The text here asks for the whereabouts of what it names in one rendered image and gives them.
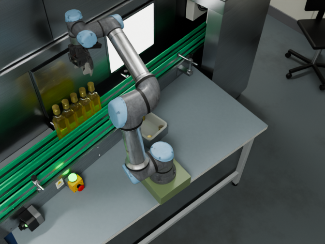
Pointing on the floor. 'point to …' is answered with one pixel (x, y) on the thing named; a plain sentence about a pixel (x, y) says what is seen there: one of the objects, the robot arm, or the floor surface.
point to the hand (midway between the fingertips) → (87, 70)
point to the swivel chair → (312, 38)
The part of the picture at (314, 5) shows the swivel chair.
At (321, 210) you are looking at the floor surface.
